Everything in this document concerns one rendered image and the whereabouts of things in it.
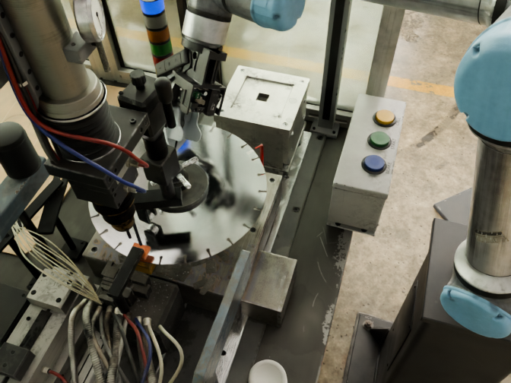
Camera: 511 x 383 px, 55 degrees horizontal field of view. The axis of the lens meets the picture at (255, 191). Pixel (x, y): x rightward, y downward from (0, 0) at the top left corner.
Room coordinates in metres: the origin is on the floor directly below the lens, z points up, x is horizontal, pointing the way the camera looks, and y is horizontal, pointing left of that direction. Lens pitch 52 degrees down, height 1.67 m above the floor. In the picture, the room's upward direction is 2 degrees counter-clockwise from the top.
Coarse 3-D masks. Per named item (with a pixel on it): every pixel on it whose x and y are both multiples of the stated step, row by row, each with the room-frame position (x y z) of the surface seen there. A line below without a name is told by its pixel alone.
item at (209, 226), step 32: (224, 160) 0.63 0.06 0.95; (256, 160) 0.63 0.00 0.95; (224, 192) 0.56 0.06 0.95; (256, 192) 0.55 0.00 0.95; (96, 224) 0.50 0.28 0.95; (160, 224) 0.49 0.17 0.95; (192, 224) 0.49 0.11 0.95; (224, 224) 0.49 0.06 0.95; (160, 256) 0.43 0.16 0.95; (192, 256) 0.42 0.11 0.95
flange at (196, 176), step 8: (192, 168) 0.61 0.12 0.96; (200, 168) 0.61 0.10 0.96; (184, 176) 0.58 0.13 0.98; (192, 176) 0.59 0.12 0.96; (200, 176) 0.59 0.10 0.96; (176, 184) 0.56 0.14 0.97; (192, 184) 0.57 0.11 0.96; (200, 184) 0.57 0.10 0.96; (184, 192) 0.55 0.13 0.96; (192, 192) 0.55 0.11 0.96; (200, 192) 0.55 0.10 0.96; (184, 200) 0.54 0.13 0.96; (192, 200) 0.53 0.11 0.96; (200, 200) 0.54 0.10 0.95; (168, 208) 0.52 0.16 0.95; (176, 208) 0.52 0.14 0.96; (184, 208) 0.52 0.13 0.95
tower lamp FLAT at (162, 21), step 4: (164, 12) 0.87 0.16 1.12; (144, 16) 0.86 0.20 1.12; (148, 16) 0.86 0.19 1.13; (152, 16) 0.86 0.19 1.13; (156, 16) 0.86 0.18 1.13; (160, 16) 0.86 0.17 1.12; (164, 16) 0.87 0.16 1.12; (144, 20) 0.87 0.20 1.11; (148, 20) 0.86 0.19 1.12; (152, 20) 0.86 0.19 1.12; (156, 20) 0.86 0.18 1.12; (160, 20) 0.86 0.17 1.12; (164, 20) 0.87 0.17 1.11; (148, 24) 0.86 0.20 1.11; (152, 24) 0.85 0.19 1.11; (156, 24) 0.85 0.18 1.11; (160, 24) 0.86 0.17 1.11; (164, 24) 0.87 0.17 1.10; (148, 28) 0.86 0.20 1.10; (152, 28) 0.86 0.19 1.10; (156, 28) 0.85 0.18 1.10; (160, 28) 0.86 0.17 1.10
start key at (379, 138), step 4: (376, 132) 0.74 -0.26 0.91; (380, 132) 0.74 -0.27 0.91; (384, 132) 0.74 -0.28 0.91; (372, 136) 0.73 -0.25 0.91; (376, 136) 0.72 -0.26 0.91; (380, 136) 0.72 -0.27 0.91; (384, 136) 0.72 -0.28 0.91; (388, 136) 0.72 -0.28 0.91; (372, 140) 0.71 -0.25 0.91; (376, 140) 0.71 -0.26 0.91; (380, 140) 0.71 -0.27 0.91; (384, 140) 0.71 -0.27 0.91; (388, 140) 0.71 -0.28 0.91; (376, 144) 0.70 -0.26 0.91; (380, 144) 0.70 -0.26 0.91; (384, 144) 0.70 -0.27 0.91
